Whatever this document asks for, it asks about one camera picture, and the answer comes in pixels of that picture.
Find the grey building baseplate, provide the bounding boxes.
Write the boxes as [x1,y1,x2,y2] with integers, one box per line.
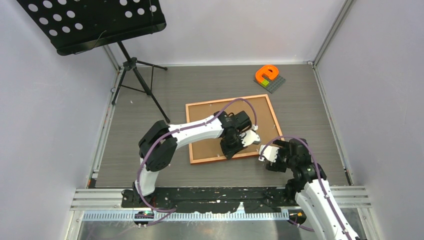
[253,75,286,94]

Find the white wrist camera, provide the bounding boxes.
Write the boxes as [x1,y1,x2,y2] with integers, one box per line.
[258,145,280,163]
[239,124,261,147]

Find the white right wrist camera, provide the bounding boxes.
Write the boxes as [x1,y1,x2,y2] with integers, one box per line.
[258,145,280,163]

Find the black perforated music stand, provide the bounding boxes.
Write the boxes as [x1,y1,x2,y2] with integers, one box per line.
[16,0,169,113]

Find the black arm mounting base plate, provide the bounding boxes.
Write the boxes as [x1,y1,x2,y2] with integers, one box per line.
[121,186,319,214]

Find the aluminium front rail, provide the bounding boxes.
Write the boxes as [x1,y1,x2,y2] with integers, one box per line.
[70,186,373,222]

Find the orange letter toy block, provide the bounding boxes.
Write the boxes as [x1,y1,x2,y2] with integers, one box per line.
[255,64,279,82]

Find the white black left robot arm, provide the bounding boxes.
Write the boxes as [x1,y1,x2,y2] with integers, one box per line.
[133,110,261,207]

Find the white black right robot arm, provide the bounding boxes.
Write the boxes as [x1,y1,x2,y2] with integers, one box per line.
[258,136,360,240]

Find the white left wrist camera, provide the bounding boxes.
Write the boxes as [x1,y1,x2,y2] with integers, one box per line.
[239,124,261,147]

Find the green building brick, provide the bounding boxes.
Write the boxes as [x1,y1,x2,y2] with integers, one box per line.
[259,79,270,88]

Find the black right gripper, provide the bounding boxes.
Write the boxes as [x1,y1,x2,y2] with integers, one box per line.
[265,138,296,173]

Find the copper picture frame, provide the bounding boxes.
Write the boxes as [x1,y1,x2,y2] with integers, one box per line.
[185,94,284,165]

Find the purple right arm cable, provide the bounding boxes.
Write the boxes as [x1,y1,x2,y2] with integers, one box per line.
[258,135,354,240]

